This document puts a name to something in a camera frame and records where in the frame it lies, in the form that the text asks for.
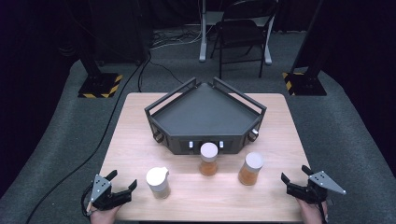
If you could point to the black stand with striped base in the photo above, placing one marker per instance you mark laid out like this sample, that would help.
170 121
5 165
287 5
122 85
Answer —
306 84
99 85

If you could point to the black folding chair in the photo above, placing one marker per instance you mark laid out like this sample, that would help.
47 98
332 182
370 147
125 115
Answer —
238 34

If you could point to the white-lidded amber jar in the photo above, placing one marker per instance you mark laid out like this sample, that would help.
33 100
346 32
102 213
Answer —
157 180
252 161
209 152

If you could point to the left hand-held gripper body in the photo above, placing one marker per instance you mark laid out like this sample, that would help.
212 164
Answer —
100 186

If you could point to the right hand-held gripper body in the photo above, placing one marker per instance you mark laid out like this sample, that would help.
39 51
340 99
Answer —
323 182

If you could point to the black corner shelf rack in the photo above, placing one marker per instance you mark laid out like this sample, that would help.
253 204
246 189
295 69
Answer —
205 115

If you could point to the person's left hand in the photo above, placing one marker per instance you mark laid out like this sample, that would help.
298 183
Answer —
102 217

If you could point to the white desk frame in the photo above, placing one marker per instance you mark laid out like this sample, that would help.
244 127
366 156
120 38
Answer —
203 46

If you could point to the person's right hand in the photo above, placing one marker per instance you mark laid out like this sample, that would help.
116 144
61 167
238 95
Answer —
313 214

